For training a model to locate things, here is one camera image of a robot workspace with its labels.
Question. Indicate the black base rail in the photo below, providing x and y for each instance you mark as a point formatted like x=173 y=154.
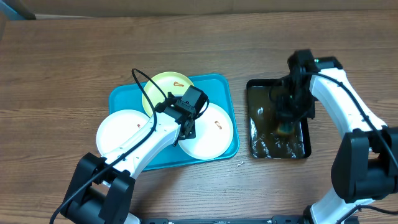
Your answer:
x=278 y=219

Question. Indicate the green yellow sponge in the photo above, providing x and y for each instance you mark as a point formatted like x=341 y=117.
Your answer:
x=285 y=129

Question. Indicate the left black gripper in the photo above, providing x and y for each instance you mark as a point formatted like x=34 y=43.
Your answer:
x=192 y=135

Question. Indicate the white plate with orange stain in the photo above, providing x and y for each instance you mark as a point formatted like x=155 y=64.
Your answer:
x=214 y=134

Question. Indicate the black water tray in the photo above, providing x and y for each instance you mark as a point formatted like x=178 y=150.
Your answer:
x=265 y=140

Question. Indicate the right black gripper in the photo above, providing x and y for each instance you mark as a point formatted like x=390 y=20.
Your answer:
x=288 y=109

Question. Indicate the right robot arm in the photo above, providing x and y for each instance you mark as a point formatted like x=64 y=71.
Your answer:
x=365 y=167

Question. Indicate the dark corner object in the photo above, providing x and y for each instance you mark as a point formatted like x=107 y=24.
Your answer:
x=16 y=10

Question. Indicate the yellow-green plate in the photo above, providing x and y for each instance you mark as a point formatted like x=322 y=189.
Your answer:
x=173 y=82

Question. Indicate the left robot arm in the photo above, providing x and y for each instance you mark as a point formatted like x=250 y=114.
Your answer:
x=101 y=188

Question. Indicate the white plate with red stain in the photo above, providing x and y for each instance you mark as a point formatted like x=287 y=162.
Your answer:
x=117 y=128

